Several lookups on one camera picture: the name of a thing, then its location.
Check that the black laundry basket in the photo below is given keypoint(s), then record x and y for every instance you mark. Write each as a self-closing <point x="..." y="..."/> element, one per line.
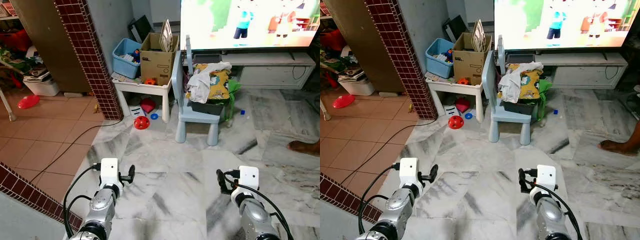
<point x="207" y="107"/>
<point x="520" y="107"/>

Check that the large flat television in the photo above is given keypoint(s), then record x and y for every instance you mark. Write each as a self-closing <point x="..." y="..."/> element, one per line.
<point x="565" y="25"/>
<point x="250" y="25"/>

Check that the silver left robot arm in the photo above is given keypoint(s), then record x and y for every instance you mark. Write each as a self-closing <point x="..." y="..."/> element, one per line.
<point x="102" y="205"/>
<point x="400" y="205"/>

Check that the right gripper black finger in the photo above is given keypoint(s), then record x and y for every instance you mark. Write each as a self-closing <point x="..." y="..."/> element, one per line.
<point x="220" y="177"/>
<point x="522" y="177"/>

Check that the brown wooden cabinet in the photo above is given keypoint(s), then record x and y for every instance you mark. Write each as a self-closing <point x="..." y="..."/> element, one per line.
<point x="50" y="35"/>
<point x="365" y="40"/>

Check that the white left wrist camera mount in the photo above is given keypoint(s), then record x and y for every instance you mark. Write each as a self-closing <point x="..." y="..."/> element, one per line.
<point x="109" y="170"/>
<point x="408" y="170"/>

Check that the orange toy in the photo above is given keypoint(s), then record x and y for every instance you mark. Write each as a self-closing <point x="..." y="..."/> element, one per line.
<point x="149" y="81"/>
<point x="463" y="81"/>

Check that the grey television console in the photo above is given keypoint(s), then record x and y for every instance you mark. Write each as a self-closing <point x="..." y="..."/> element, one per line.
<point x="585" y="75"/>
<point x="270" y="72"/>

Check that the green cloth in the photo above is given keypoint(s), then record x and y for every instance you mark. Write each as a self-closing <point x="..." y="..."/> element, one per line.
<point x="544" y="92"/>
<point x="233" y="92"/>

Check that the red plastic dish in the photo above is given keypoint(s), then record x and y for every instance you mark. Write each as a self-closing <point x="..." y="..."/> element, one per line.
<point x="28" y="102"/>
<point x="343" y="101"/>

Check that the white crumpled cloth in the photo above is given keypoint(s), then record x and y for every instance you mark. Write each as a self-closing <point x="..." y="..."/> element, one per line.
<point x="510" y="85"/>
<point x="200" y="85"/>

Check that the black flat panel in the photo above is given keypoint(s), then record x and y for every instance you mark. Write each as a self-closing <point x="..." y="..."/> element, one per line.
<point x="455" y="27"/>
<point x="142" y="27"/>

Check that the white booklet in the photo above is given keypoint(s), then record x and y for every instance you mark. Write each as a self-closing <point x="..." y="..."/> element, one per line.
<point x="136" y="111"/>
<point x="450" y="110"/>

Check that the dark pink toy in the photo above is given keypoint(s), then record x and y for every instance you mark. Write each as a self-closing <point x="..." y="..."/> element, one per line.
<point x="462" y="105"/>
<point x="148" y="105"/>

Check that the red bag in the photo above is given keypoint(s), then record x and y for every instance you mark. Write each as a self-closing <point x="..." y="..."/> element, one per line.
<point x="331" y="41"/>
<point x="15" y="40"/>

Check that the red toy ball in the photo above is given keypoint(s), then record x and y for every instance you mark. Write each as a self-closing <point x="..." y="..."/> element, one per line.
<point x="142" y="123"/>
<point x="456" y="122"/>

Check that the person's bare foot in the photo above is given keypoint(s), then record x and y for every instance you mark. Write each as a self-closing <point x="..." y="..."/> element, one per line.
<point x="620" y="147"/>
<point x="305" y="147"/>

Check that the blue plastic bin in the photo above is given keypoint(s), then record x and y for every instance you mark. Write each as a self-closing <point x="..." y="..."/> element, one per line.
<point x="436" y="67"/>
<point x="122" y="67"/>

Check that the brown cardboard box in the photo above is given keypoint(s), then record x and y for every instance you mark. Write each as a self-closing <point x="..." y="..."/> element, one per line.
<point x="157" y="65"/>
<point x="470" y="65"/>

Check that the pale picture frame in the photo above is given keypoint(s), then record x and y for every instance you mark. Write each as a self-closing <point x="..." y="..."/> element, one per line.
<point x="166" y="36"/>
<point x="479" y="36"/>

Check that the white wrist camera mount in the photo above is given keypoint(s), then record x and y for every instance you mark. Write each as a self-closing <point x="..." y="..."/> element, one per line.
<point x="249" y="177"/>
<point x="408" y="170"/>
<point x="546" y="177"/>
<point x="109" y="170"/>

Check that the yellow patterned cloth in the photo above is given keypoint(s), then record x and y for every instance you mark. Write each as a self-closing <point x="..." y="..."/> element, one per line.
<point x="531" y="85"/>
<point x="220" y="85"/>

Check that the small white plastic table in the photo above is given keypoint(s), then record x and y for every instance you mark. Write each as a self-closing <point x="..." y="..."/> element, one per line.
<point x="457" y="89"/>
<point x="145" y="89"/>

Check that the pale blue child chair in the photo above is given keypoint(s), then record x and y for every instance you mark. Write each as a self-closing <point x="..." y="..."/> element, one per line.
<point x="505" y="117"/>
<point x="195" y="117"/>

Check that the stack of newspapers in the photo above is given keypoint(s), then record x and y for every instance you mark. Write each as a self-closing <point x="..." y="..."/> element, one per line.
<point x="36" y="75"/>
<point x="351" y="75"/>

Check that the white slanted pole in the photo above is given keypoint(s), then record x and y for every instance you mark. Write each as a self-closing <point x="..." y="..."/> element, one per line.
<point x="325" y="114"/>
<point x="7" y="107"/>

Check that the white storage box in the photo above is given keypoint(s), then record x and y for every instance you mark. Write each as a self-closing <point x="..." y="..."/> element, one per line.
<point x="45" y="89"/>
<point x="357" y="87"/>

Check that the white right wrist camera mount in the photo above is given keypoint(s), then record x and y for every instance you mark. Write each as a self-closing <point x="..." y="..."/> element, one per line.
<point x="546" y="177"/>
<point x="249" y="177"/>

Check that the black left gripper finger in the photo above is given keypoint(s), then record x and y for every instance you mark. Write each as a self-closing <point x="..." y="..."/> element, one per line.
<point x="434" y="172"/>
<point x="132" y="172"/>

